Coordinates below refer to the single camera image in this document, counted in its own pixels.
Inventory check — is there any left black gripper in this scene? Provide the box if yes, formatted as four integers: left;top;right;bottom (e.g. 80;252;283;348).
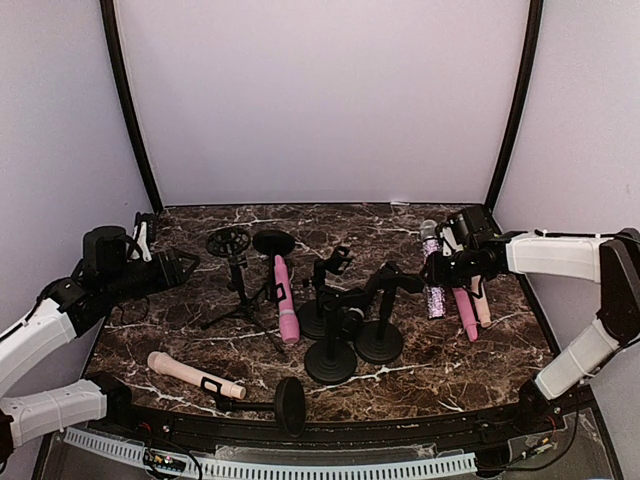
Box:
103;248;200;306

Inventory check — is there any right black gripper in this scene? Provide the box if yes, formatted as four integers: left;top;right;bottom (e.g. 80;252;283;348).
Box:
421;246;480;287

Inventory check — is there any large pink microphone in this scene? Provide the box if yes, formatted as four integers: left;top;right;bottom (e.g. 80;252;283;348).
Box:
452;288;478;343

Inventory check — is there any purple glitter microphone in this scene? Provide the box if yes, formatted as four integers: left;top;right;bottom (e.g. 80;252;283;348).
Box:
420;219;446;319

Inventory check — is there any beige microphone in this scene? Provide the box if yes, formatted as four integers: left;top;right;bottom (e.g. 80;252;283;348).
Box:
473;295;492;328
147;351;246;400

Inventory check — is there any black tripod stand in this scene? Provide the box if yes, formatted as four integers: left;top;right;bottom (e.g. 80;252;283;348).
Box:
199;228;286;355

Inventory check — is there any black stand holding small pink microphone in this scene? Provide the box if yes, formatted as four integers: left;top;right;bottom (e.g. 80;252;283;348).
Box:
252;229;296;303

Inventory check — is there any black stand with black microphone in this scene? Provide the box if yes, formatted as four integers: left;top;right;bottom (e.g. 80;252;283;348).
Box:
354;261;425;365

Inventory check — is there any black microphone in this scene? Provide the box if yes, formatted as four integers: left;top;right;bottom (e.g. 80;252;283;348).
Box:
340;287;371;341

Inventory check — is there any small pink microphone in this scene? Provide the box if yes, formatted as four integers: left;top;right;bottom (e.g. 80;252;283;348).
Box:
274;255;300;344

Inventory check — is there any black stand holding beige microphone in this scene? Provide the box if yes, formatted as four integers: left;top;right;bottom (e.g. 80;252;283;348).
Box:
296;245;353;340

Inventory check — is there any black round-base desk stand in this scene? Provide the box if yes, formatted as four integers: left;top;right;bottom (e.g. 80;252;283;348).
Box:
304;290;357;385

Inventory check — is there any black front stand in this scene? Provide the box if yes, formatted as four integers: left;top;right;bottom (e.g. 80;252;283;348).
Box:
200;377;306;438

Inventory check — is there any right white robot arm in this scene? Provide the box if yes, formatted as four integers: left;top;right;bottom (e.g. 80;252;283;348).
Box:
420;206;639;434

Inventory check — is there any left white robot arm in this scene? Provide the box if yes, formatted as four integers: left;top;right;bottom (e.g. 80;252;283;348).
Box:
1;226;200;460

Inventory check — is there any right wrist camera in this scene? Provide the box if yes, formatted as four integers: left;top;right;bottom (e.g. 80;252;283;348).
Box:
438;213;469;257

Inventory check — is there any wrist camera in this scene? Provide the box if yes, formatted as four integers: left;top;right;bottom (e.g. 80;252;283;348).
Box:
129;212;157;262
438;213;469;257

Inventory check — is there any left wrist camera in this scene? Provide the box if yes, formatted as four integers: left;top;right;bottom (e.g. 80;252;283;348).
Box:
129;212;157;262

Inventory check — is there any black front rail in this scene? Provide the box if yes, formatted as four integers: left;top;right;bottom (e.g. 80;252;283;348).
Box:
76;394;575;452

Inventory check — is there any grey cable duct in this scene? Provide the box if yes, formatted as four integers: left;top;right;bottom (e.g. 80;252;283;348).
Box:
63;428;477;479

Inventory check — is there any right black frame post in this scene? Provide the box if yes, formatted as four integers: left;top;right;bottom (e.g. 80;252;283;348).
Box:
484;0;544;212

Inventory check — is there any black frame post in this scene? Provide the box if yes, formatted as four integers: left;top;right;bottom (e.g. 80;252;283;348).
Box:
484;0;544;212
99;0;164;214

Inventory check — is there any left black frame post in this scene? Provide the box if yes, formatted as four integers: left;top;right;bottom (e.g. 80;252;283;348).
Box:
99;0;164;214

